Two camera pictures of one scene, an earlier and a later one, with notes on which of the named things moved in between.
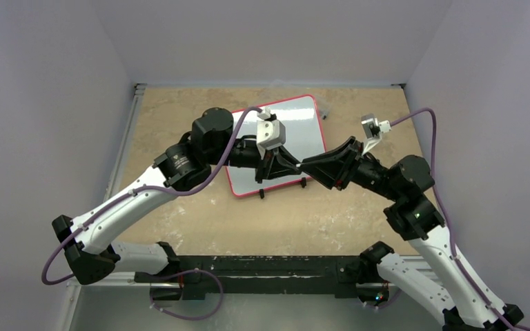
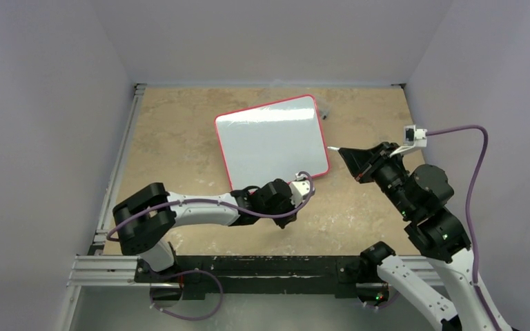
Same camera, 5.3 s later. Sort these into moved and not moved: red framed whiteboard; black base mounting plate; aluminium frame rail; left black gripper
Moved: left black gripper
Not moved: aluminium frame rail; red framed whiteboard; black base mounting plate
